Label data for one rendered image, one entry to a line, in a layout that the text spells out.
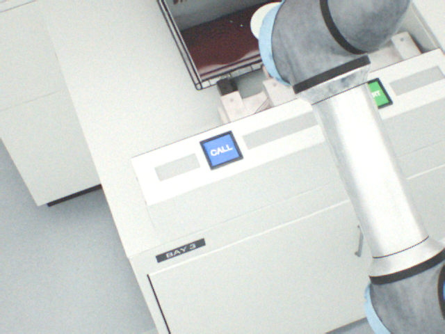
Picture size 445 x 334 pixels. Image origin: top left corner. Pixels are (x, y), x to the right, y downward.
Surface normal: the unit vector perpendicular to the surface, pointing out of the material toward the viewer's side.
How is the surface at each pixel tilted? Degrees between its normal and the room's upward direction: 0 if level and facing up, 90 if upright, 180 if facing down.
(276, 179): 90
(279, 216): 90
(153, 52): 0
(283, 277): 90
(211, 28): 0
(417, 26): 90
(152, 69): 0
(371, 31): 75
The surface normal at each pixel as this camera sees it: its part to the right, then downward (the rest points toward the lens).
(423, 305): -0.72, 0.04
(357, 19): -0.21, 0.42
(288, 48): -0.66, 0.34
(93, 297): -0.08, -0.51
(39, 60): 0.35, 0.79
